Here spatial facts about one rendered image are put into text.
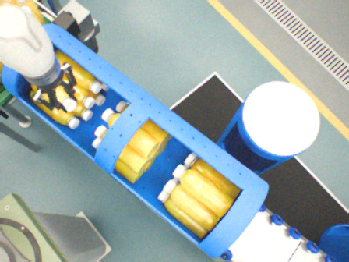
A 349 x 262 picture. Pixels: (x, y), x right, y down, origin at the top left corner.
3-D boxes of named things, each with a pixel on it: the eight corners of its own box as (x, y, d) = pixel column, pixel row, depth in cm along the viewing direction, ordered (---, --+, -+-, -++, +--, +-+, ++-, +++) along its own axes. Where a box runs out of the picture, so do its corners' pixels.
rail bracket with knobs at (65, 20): (68, 47, 138) (61, 34, 128) (54, 38, 139) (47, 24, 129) (83, 31, 140) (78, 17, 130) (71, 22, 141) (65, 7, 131)
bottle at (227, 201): (220, 220, 96) (172, 182, 98) (220, 216, 103) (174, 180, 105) (235, 201, 96) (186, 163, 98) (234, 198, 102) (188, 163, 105)
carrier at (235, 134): (214, 134, 209) (202, 178, 201) (251, 72, 125) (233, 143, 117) (259, 147, 208) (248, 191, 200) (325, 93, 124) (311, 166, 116)
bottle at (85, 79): (58, 44, 111) (97, 75, 108) (67, 51, 118) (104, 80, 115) (45, 61, 111) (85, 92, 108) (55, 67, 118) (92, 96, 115)
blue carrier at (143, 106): (209, 251, 115) (218, 267, 88) (26, 102, 127) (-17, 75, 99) (257, 186, 120) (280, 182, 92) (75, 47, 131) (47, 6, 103)
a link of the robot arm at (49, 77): (63, 56, 76) (70, 68, 82) (34, 34, 77) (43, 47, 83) (35, 85, 74) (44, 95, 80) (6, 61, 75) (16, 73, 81)
